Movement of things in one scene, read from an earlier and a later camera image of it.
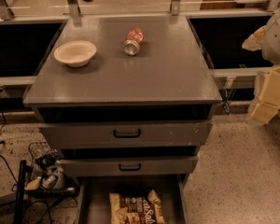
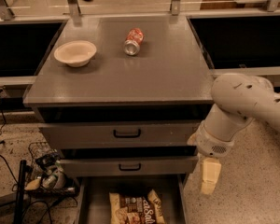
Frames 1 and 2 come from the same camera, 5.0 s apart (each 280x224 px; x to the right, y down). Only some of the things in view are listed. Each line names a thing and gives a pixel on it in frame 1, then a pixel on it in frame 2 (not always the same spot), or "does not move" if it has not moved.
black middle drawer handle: [130, 169] does not move
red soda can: [133, 40] does not move
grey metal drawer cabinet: [129, 101] does not move
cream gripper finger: [263, 112] -> [211, 168]
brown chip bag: [147, 209] does not move
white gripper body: [277, 41] -> [212, 145]
